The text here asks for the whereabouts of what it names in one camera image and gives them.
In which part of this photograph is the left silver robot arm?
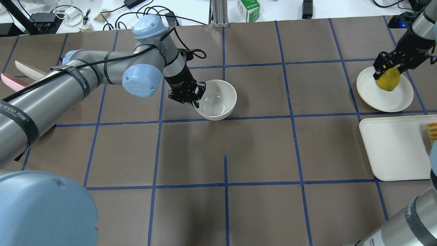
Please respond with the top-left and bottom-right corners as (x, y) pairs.
(0, 15), (206, 246)

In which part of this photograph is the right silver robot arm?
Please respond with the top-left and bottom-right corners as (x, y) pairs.
(355, 0), (437, 246)

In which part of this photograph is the sliced yellow fruit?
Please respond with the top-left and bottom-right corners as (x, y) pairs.
(426, 122), (437, 147)

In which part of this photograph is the white rectangular tray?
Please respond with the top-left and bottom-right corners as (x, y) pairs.
(359, 115), (436, 181)

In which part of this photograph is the white ceramic bowl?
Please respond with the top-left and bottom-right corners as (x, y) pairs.
(194, 80), (237, 121)

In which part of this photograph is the cream round plate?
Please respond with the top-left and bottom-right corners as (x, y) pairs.
(356, 67), (414, 112)

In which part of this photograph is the aluminium frame post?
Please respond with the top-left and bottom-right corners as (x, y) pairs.
(209, 0), (229, 28)

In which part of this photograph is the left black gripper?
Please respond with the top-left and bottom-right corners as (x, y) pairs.
(164, 67), (206, 109)

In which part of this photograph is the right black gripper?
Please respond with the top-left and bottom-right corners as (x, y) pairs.
(373, 32), (431, 81)

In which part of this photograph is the green white carton box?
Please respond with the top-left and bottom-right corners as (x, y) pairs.
(237, 0), (260, 23)

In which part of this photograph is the yellow lemon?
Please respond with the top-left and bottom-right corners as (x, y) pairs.
(376, 67), (400, 92)

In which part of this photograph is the black power adapter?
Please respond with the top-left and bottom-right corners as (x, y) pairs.
(301, 0), (313, 19)

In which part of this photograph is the cream plate in rack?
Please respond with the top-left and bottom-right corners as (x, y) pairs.
(14, 60), (47, 81)

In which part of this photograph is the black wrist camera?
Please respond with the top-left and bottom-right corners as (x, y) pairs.
(387, 12), (417, 29)

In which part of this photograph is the pink plate in rack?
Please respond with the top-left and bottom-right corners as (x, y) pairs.
(1, 73), (31, 92)

